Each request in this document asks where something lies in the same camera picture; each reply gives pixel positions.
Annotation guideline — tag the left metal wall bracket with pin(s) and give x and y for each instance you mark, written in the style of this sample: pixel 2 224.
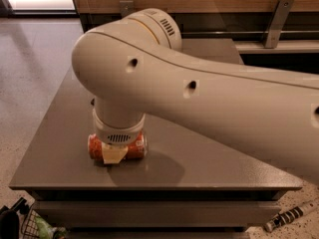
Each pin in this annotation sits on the left metal wall bracket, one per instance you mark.
pixel 127 7

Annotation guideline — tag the red coke can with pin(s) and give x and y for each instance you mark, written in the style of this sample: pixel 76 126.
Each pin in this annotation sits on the red coke can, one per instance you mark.
pixel 136 150

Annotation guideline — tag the green bag in basket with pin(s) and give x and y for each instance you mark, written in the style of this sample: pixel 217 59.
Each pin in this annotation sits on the green bag in basket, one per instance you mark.
pixel 46 231

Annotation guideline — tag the horizontal metal rail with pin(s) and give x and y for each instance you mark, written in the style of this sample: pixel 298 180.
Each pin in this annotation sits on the horizontal metal rail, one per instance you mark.
pixel 253 35

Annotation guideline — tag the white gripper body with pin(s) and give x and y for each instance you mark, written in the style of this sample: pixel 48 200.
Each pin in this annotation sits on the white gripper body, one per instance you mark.
pixel 119 133

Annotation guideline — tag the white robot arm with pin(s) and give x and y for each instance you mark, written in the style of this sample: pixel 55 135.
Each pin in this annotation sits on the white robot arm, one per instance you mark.
pixel 135 67

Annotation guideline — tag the right metal wall bracket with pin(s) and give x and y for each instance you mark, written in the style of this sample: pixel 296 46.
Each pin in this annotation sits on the right metal wall bracket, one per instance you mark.
pixel 277 23

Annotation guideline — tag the grey table drawer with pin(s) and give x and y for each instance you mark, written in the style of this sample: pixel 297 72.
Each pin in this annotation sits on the grey table drawer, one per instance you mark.
pixel 151 214

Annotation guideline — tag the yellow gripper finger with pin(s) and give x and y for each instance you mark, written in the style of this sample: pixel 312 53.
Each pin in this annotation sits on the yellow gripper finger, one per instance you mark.
pixel 113 154

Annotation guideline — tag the metal wall bracket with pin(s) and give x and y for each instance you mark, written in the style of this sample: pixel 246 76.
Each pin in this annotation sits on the metal wall bracket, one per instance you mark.
pixel 277 23
pixel 127 7

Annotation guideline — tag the black handle object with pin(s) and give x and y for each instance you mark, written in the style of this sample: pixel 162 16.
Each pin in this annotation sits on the black handle object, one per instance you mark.
pixel 9 219

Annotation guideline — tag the black wire basket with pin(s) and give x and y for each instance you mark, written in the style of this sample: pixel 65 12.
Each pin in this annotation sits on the black wire basket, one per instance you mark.
pixel 29 228

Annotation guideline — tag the black white striped tube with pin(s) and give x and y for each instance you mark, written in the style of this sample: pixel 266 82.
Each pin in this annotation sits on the black white striped tube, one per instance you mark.
pixel 289 216

